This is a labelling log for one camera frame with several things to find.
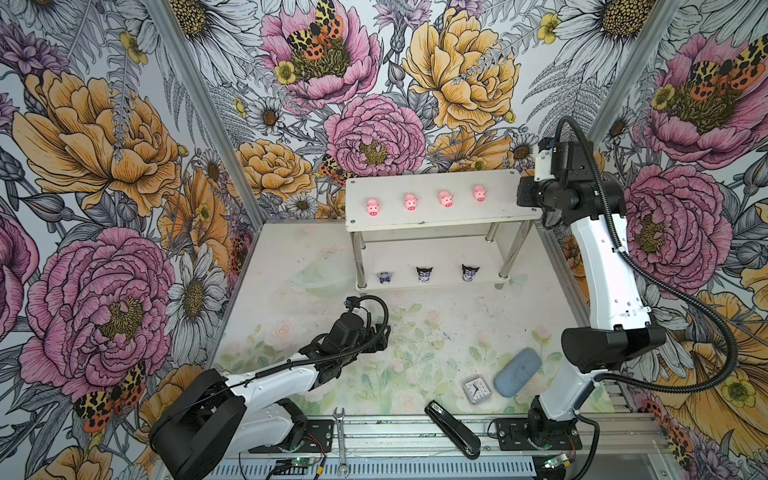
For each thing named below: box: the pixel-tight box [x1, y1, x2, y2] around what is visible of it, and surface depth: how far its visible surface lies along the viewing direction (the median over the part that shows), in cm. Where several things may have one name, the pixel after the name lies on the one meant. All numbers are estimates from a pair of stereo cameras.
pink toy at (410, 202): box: [404, 192, 419, 211], surface depth 78 cm
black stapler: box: [424, 400, 481, 460], surface depth 73 cm
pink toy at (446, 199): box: [439, 190, 454, 208], surface depth 79 cm
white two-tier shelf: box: [344, 170, 543, 291], surface depth 85 cm
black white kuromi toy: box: [416, 266, 433, 283], surface depth 96 cm
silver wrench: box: [333, 407, 350, 478], surface depth 74 cm
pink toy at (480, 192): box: [473, 184, 488, 202], surface depth 80 cm
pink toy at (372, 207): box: [366, 198, 381, 217], surface depth 76 cm
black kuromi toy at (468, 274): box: [461, 264, 480, 282], surface depth 96 cm
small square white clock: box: [463, 376, 492, 404], surface depth 81 cm
